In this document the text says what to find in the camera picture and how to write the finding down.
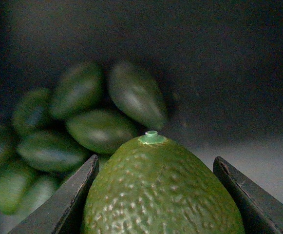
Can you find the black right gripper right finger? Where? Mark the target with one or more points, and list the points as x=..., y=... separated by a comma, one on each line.
x=261, y=212

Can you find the dark green avocado centre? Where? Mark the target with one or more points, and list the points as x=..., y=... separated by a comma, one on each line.
x=102, y=131

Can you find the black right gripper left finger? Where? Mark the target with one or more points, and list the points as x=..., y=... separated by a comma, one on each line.
x=62, y=212

